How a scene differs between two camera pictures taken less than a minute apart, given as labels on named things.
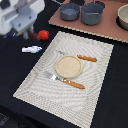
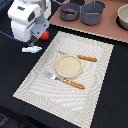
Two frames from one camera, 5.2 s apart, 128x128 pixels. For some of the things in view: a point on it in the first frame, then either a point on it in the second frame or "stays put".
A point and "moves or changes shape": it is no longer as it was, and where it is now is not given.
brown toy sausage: x=34 y=35 moves or changes shape
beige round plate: x=68 y=66 stays put
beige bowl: x=122 y=17 stays put
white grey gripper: x=17 y=17 to x=28 y=22
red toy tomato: x=44 y=34 stays put
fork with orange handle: x=68 y=82 stays put
